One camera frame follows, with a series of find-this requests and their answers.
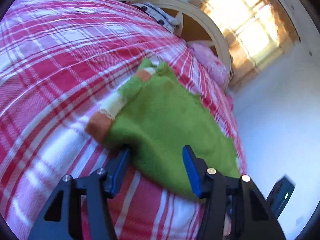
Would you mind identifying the cream wooden headboard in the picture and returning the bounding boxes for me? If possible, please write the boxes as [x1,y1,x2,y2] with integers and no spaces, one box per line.
[135,0,234,91]

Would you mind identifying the green striped knit sweater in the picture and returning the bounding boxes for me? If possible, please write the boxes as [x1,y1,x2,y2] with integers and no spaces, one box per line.
[85,59,240,199]

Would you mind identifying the yellow curtain behind bed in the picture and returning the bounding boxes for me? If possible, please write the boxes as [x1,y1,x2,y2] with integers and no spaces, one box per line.
[188,0,300,93]

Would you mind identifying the pink pillow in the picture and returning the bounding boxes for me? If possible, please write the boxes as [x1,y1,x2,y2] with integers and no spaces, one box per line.
[188,41,229,87]

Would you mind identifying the pink cloth by wall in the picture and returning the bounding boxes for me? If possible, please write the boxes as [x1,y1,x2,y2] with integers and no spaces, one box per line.
[225,94,234,111]

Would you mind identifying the red plaid bed sheet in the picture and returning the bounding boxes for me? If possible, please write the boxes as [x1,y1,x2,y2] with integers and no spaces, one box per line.
[1,0,247,239]

